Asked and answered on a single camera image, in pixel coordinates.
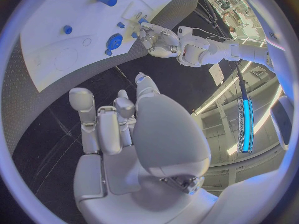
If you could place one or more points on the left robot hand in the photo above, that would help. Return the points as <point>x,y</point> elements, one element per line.
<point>163,43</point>

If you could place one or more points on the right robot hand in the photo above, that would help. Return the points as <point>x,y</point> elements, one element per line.
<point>168,134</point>

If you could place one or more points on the blue block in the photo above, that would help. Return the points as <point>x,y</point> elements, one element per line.
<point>142,20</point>
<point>134,35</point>

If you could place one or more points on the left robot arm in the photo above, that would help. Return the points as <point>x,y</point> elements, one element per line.
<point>210,50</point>

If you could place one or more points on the white task board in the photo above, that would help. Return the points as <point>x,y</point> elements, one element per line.
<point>70,13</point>

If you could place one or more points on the blue small peg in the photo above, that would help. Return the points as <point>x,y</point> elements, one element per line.
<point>120,25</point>

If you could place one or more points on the blue gear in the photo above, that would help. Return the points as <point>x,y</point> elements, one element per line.
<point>114,42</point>

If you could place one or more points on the blue small plug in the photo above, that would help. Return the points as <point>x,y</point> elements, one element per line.
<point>108,52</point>

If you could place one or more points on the glowing light bar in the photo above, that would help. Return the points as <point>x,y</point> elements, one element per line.
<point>246,127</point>

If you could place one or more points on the black lamp pole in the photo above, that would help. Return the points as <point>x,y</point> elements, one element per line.
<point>241,82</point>

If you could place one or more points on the blue short peg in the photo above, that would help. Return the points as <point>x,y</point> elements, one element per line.
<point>67,29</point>

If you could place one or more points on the grey dotted mat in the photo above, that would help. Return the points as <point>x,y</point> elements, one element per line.
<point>14,97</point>

